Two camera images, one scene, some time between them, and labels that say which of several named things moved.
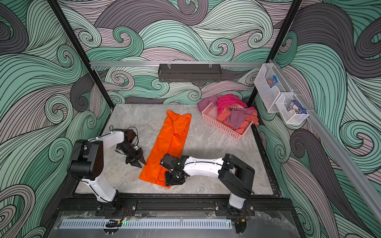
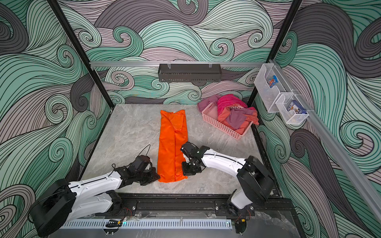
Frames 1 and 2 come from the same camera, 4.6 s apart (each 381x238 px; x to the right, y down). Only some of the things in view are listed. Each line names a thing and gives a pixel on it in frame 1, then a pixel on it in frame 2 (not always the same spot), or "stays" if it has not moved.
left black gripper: (133, 162) to (153, 178)
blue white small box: (295, 106) stays
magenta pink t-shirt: (226, 100) stays
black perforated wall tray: (189, 72) stays
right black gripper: (169, 178) to (188, 170)
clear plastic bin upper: (271, 85) stays
